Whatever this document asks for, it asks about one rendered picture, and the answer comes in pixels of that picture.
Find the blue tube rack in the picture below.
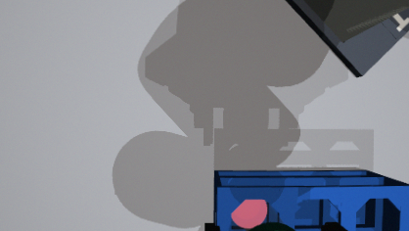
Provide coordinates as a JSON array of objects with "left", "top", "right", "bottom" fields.
[{"left": 213, "top": 170, "right": 409, "bottom": 231}]

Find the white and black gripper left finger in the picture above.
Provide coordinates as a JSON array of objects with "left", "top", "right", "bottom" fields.
[{"left": 204, "top": 223, "right": 220, "bottom": 231}]

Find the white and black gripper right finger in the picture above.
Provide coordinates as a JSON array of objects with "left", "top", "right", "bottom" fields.
[{"left": 321, "top": 222, "right": 347, "bottom": 231}]

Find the green-capped sample tube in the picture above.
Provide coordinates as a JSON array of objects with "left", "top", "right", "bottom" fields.
[{"left": 231, "top": 200, "right": 295, "bottom": 231}]

